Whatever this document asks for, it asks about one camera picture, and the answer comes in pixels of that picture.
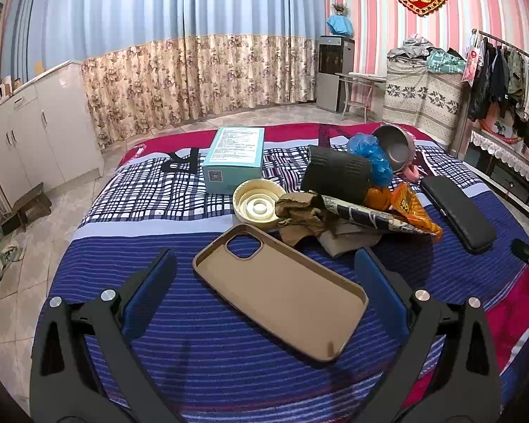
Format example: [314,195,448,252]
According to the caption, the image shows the white cabinet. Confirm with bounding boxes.
[0,59,105,212]

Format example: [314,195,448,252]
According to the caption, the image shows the clothes rack with garments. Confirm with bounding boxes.
[465,29,529,161]

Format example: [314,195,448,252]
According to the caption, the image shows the striped plaid blanket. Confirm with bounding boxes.
[35,122,529,423]

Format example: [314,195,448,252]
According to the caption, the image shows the cream round plastic lid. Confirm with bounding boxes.
[232,178,287,230]

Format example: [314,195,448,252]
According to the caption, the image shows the blue and floral curtain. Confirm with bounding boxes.
[0,0,327,148]

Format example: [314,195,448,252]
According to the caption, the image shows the beige cardboard piece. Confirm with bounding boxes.
[317,218,382,257]

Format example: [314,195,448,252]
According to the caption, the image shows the cabinet under patterned cloth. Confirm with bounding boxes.
[381,59,468,146]

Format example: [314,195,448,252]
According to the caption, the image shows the black ribbed object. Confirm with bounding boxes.
[300,145,373,206]

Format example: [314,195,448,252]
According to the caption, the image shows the grey water dispenser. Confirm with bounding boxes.
[316,35,355,113]

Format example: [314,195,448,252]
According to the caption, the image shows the beige phone case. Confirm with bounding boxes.
[192,224,370,363]

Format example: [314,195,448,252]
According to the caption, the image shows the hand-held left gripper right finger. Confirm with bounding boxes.
[354,247,503,423]

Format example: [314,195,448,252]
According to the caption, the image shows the dark patterned wrapper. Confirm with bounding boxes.
[320,194,419,235]

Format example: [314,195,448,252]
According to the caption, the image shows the black case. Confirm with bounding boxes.
[419,175,498,255]

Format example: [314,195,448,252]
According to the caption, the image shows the crumpled brown paper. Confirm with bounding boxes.
[274,191,336,245]

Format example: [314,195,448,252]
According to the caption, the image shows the small wooden stool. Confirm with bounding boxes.
[13,183,53,225]

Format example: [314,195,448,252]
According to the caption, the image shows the orange snack packet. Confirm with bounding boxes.
[364,182,444,241]

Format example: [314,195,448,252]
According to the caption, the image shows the black strap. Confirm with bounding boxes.
[161,147,199,174]

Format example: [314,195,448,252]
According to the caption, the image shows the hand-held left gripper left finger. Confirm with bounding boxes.
[29,248,186,423]

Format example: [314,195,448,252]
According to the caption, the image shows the pile of clothes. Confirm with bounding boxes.
[388,35,468,75]

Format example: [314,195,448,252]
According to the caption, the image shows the small metal table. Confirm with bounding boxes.
[335,72,386,122]

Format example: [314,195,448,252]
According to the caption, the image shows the pink mug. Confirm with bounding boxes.
[372,124,419,182]

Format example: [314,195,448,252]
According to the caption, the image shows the blue covered bottle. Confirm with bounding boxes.
[326,4,354,38]

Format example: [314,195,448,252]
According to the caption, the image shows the teal cardboard box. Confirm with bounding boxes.
[201,127,266,195]

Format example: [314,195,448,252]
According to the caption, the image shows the blue plastic bag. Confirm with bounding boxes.
[346,132,395,188]

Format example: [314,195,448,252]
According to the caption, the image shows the low cabinet with lace cloth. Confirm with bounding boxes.
[467,128,529,223]

